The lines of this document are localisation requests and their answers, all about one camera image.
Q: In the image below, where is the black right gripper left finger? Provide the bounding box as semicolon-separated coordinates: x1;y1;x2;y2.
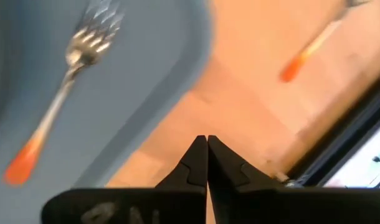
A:
40;135;208;224

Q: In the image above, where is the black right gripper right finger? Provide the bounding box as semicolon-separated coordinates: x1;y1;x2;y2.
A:
207;134;380;224

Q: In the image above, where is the steel fork with orange handle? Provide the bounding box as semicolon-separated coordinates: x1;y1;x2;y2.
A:
2;0;125;187

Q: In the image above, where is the blue plastic tray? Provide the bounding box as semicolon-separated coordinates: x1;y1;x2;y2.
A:
0;0;213;224

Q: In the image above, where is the black table edge rail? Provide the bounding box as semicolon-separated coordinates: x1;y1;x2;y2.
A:
283;71;380;189

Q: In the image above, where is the steel spoon with orange handle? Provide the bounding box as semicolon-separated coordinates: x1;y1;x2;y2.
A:
278;0;373;84

